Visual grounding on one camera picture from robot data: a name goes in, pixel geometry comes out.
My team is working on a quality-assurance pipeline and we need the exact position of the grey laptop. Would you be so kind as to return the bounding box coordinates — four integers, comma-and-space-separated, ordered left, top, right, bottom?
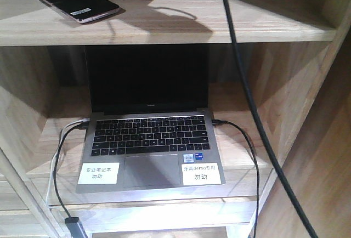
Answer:
76, 44, 225, 194

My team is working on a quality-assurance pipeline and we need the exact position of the black camera cable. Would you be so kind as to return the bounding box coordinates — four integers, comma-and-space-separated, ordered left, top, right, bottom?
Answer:
216, 0, 319, 238

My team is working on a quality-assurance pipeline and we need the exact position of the black left laptop cable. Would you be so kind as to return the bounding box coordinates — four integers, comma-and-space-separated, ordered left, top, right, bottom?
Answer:
52, 122, 88, 219

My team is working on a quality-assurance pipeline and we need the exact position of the black purple smartphone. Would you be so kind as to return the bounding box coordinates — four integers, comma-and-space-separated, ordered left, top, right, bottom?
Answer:
41, 0, 120, 24

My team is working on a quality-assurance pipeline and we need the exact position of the right white laptop label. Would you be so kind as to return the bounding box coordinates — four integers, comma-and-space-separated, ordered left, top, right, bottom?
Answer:
182, 163, 222, 186

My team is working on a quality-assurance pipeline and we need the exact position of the white laptop cable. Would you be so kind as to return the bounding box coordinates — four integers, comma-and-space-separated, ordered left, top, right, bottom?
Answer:
45, 117, 91, 206

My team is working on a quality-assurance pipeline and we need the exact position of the grey usb hub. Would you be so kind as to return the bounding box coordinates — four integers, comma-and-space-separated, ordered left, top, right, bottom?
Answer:
65, 217, 88, 238

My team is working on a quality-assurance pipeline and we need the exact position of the white laptop label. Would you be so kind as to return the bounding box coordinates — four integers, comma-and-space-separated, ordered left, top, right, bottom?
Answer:
78, 162, 120, 185
182, 163, 222, 186

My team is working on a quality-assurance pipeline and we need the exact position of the wooden desk shelf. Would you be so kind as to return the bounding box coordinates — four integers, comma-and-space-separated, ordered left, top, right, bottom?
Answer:
1, 0, 350, 237

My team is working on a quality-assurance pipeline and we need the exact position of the left white laptop label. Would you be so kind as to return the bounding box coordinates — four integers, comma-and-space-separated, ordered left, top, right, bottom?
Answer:
78, 162, 120, 185

